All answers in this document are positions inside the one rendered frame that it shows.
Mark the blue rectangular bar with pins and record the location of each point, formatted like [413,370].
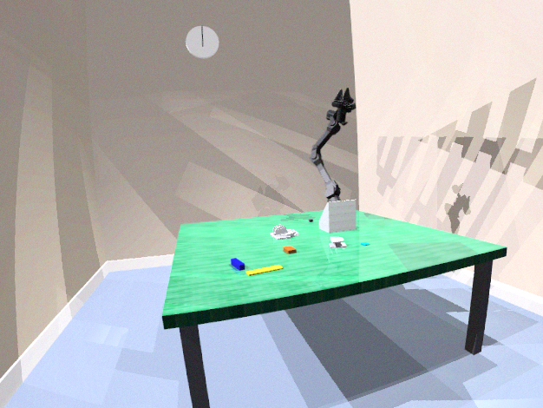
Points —
[238,264]

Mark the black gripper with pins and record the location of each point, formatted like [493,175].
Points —
[341,101]

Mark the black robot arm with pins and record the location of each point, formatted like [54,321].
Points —
[333,190]

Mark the orange block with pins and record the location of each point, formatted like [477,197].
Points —
[290,250]

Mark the yellow flat bar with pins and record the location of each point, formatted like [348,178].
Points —
[264,270]

